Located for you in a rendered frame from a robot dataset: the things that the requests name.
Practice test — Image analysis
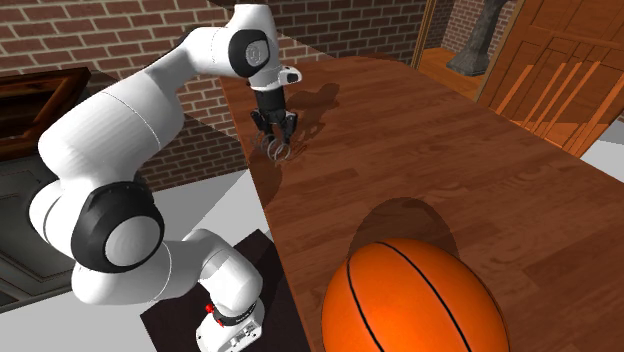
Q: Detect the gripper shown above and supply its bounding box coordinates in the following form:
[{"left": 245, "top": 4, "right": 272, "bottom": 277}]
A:
[{"left": 249, "top": 86, "right": 299, "bottom": 146}]

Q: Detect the dark robot stand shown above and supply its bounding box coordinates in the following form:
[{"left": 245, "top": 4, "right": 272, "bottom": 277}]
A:
[{"left": 140, "top": 228, "right": 313, "bottom": 352}]

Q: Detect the brown wooden table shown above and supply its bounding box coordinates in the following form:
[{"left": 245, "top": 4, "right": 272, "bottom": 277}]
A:
[{"left": 219, "top": 54, "right": 624, "bottom": 352}]

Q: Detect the dark grey statue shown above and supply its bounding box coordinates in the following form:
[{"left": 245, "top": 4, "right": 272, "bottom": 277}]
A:
[{"left": 445, "top": 0, "right": 511, "bottom": 77}]

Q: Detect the orange basketball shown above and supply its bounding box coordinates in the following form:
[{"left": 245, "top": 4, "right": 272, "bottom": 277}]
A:
[{"left": 320, "top": 237, "right": 512, "bottom": 352}]

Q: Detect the dark wooden framed picture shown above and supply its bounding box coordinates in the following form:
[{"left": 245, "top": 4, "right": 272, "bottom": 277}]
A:
[{"left": 0, "top": 67, "right": 93, "bottom": 163}]

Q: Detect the grey panelled cabinet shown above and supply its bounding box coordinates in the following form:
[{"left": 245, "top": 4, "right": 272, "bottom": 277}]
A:
[{"left": 0, "top": 154, "right": 75, "bottom": 314}]

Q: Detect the brown wooden door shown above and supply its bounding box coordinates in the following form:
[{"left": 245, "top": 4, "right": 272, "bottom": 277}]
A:
[{"left": 475, "top": 0, "right": 624, "bottom": 160}]

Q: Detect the silver wire loops object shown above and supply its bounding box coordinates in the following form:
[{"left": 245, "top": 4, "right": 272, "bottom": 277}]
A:
[{"left": 251, "top": 132, "right": 295, "bottom": 163}]

